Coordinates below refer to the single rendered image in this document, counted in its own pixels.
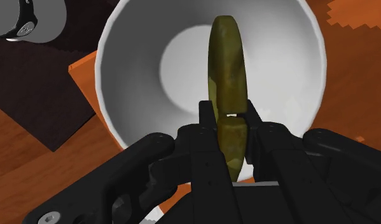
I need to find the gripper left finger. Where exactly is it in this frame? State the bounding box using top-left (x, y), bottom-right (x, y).
top-left (22, 100), bottom-right (244, 224)

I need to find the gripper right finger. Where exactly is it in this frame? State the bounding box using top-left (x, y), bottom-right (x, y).
top-left (237, 100), bottom-right (381, 224)

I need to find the olive green banana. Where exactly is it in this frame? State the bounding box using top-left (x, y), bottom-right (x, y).
top-left (207, 15), bottom-right (249, 183)

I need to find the white bowl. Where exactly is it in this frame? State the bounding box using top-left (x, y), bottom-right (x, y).
top-left (95, 0), bottom-right (328, 224)

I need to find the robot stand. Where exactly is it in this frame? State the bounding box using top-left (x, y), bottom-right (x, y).
top-left (0, 0), bottom-right (120, 153)

